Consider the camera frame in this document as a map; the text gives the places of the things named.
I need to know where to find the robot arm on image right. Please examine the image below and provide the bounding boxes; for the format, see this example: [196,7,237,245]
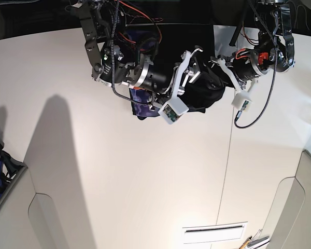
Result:
[224,1,294,87]

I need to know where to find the grey bin with blue items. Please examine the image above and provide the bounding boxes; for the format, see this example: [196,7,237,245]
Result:
[0,139,27,210]

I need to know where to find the black ruler strip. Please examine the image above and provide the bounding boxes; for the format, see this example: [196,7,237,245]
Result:
[185,226,244,232]

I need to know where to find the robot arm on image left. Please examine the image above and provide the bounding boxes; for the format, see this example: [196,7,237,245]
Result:
[70,1,227,120]

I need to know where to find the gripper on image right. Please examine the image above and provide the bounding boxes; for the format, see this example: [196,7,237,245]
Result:
[205,50,262,90]

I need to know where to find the yellow pencil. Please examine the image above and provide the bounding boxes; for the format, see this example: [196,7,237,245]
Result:
[239,237,252,249]

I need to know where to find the white cable coil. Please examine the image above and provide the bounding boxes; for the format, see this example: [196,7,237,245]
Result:
[287,0,311,29]

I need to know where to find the black T-shirt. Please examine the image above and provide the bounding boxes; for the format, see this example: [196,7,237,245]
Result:
[123,24,226,124]

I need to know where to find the white camera box image right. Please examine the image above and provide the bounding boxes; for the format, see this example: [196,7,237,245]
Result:
[231,91,252,112]

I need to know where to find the white camera box image left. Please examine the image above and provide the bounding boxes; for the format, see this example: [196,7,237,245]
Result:
[158,97,189,125]

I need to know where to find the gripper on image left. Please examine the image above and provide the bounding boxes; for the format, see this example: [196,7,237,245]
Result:
[138,46,225,113]

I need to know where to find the white camera box image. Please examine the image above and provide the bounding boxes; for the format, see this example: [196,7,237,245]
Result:
[231,91,252,112]
[158,97,189,125]

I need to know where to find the braided camera cable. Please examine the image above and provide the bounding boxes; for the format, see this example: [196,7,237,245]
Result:
[234,0,279,130]

